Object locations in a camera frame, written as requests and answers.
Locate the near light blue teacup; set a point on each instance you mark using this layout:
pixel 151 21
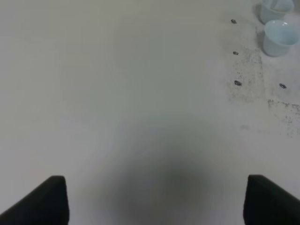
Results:
pixel 279 37

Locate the light blue teacup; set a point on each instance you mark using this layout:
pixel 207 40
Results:
pixel 275 9
pixel 279 37

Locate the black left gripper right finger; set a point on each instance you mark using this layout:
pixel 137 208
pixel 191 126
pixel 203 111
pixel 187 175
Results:
pixel 266 203

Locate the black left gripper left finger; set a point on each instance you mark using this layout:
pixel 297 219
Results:
pixel 47 204

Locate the far light blue teacup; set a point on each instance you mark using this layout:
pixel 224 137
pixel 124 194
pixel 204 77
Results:
pixel 275 9

